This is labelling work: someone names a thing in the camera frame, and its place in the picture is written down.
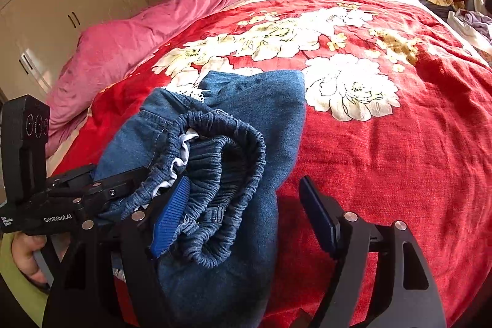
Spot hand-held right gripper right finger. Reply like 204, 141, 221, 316
299, 176, 448, 328

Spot red floral blanket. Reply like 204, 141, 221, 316
50, 0, 492, 328

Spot pink quilt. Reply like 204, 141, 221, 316
44, 0, 278, 160

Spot person's left hand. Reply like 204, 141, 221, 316
11, 235, 52, 286

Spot blue denim pants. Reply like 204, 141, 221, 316
94, 70, 306, 328

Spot cream wardrobe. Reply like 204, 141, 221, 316
0, 0, 149, 102

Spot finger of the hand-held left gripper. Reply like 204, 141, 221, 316
47, 164, 97, 187
48, 167, 152, 223

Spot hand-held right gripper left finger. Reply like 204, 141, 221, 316
46, 176, 191, 328

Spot white laundry basket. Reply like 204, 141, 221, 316
448, 9, 492, 63

